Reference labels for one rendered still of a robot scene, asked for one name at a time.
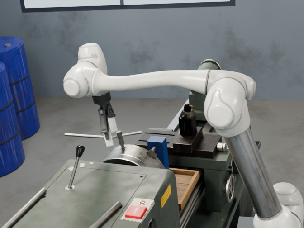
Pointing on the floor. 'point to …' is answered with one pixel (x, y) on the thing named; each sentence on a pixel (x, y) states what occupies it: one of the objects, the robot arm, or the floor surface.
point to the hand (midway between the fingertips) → (111, 136)
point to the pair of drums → (15, 104)
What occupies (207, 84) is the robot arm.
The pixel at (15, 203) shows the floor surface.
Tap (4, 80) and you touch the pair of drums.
